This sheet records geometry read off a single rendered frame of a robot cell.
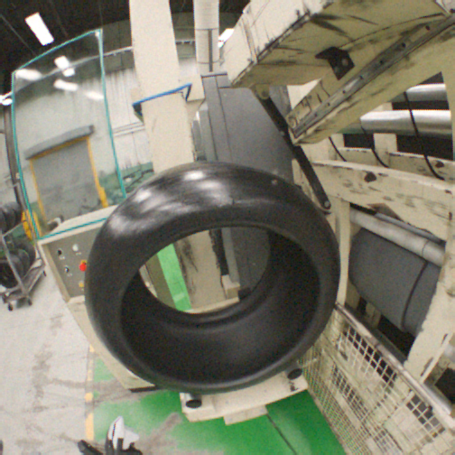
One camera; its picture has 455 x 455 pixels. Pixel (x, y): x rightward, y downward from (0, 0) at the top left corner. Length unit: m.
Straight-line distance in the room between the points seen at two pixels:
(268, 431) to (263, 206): 1.39
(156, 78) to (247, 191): 0.49
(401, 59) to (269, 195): 0.31
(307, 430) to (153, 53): 1.86
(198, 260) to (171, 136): 0.39
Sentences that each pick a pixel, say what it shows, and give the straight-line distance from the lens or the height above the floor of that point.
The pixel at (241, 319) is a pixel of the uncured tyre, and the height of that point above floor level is 0.94.
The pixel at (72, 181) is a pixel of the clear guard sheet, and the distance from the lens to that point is 1.15.
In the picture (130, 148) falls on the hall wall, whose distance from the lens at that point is 9.42.
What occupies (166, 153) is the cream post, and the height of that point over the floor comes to 1.48.
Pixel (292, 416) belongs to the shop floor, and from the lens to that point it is 1.59.
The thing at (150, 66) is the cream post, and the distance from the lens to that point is 0.76.
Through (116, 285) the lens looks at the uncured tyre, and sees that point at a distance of 0.39.
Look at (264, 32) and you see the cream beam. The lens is 0.47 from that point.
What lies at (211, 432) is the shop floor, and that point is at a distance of 1.61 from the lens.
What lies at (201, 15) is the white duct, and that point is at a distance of 1.25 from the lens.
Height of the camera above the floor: 1.48
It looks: 20 degrees down
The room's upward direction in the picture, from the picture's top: 11 degrees counter-clockwise
